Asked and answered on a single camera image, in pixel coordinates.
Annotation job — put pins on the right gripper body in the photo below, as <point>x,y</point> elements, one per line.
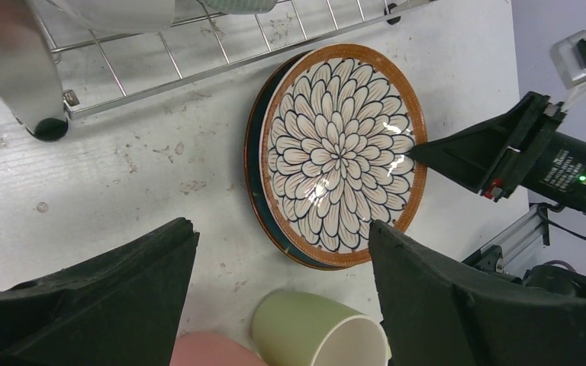
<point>515,140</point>

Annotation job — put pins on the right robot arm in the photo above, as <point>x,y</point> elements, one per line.
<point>559,174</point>

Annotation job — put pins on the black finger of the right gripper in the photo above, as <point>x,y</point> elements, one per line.
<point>471,157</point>

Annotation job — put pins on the dark bottom plate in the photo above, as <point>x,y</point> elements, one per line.
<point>252,173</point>

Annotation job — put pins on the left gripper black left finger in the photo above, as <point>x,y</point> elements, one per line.
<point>121,307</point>

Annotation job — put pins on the green handled cream mug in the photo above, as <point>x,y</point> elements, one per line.
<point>298,328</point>

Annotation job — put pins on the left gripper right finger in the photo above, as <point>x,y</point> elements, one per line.
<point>438,311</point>

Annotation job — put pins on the pink handled cream mug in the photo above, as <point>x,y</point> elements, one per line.
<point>211,348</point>

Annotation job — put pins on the stainless steel dish rack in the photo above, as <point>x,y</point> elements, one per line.
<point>61,62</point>

